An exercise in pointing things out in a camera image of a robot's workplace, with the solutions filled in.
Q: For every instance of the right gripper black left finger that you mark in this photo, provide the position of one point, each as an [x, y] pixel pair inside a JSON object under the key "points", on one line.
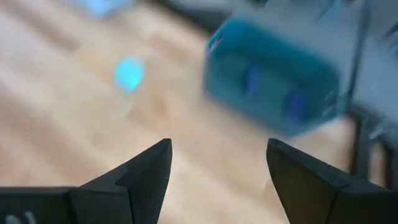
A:
{"points": [[140, 193]]}

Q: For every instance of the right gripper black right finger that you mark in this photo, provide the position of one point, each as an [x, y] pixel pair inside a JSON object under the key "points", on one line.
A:
{"points": [[311, 193]]}

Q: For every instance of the long purple block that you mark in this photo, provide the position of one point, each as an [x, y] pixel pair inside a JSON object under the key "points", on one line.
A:
{"points": [[297, 107]]}

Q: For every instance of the teal cube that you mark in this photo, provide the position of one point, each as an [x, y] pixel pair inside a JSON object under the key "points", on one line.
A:
{"points": [[129, 74]]}

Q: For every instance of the thick purple rectangular block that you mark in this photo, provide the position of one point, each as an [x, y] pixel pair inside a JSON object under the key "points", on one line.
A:
{"points": [[252, 81]]}

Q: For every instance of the teal plastic bin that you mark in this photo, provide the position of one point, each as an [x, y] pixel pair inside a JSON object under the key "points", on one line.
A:
{"points": [[224, 84]]}

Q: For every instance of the light grey plastic bin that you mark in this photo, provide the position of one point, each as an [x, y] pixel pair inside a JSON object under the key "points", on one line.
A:
{"points": [[99, 7]]}

